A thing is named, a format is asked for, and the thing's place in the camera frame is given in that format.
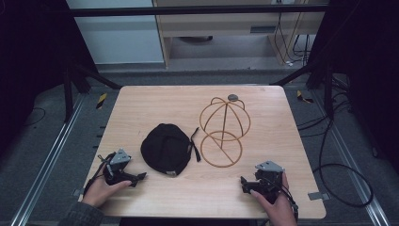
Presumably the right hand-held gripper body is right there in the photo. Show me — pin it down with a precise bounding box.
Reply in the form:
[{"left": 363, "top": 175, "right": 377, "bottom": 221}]
[{"left": 250, "top": 160, "right": 286, "bottom": 204}]

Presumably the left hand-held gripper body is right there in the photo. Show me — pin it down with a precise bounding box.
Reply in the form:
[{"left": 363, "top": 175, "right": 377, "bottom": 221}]
[{"left": 97, "top": 148, "right": 134, "bottom": 186}]

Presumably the person's left hand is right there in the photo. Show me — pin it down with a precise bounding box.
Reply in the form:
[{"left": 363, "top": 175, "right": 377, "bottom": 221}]
[{"left": 81, "top": 175, "right": 133, "bottom": 208}]

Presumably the person's right hand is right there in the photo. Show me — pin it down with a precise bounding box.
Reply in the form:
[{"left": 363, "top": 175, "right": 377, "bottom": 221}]
[{"left": 249, "top": 172, "right": 298, "bottom": 226}]

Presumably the black cap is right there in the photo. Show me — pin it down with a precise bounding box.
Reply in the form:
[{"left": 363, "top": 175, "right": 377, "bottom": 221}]
[{"left": 139, "top": 122, "right": 201, "bottom": 178}]

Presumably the black metal stand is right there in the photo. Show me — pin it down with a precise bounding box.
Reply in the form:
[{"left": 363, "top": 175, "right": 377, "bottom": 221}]
[
  {"left": 62, "top": 59, "right": 122, "bottom": 124},
  {"left": 268, "top": 61, "right": 335, "bottom": 121}
]

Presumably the black curtain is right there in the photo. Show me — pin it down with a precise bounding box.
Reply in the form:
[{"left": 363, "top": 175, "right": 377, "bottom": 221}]
[
  {"left": 307, "top": 0, "right": 399, "bottom": 177},
  {"left": 0, "top": 0, "right": 99, "bottom": 158}
]

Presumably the white cabinet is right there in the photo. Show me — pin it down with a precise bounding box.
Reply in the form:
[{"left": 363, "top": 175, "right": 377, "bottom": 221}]
[{"left": 65, "top": 0, "right": 166, "bottom": 66}]

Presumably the left hand-held gripper cable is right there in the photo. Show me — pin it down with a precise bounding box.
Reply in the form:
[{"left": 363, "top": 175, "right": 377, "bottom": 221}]
[{"left": 82, "top": 152, "right": 116, "bottom": 198}]

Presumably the hand-held gripper cable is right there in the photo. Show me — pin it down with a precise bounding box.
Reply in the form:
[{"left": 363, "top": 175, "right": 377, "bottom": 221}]
[
  {"left": 82, "top": 152, "right": 116, "bottom": 198},
  {"left": 280, "top": 185, "right": 299, "bottom": 223}
]

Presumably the right hand-held gripper cable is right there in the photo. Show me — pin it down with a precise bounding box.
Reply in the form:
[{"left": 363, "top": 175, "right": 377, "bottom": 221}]
[{"left": 280, "top": 185, "right": 299, "bottom": 223}]

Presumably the gold wire hat stand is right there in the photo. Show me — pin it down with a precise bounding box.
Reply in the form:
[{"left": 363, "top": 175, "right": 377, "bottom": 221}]
[{"left": 199, "top": 96, "right": 252, "bottom": 169}]

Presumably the aluminium floor rail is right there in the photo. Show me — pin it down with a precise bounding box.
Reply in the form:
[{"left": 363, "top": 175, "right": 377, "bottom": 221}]
[
  {"left": 9, "top": 93, "right": 87, "bottom": 226},
  {"left": 313, "top": 90, "right": 391, "bottom": 226}
]

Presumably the black looped floor cable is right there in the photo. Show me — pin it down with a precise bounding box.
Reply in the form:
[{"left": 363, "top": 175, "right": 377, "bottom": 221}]
[{"left": 311, "top": 119, "right": 375, "bottom": 209}]

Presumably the thin black floor cable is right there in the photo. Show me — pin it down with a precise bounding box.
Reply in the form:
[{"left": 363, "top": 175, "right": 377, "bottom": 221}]
[{"left": 23, "top": 106, "right": 47, "bottom": 128}]

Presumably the bundle of hanging desk cables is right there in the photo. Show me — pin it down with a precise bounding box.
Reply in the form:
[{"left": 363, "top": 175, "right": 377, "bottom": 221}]
[{"left": 273, "top": 11, "right": 312, "bottom": 68}]

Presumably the black frame crossbar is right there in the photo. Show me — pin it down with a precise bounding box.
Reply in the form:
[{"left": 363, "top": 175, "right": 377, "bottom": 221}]
[{"left": 69, "top": 3, "right": 329, "bottom": 18}]

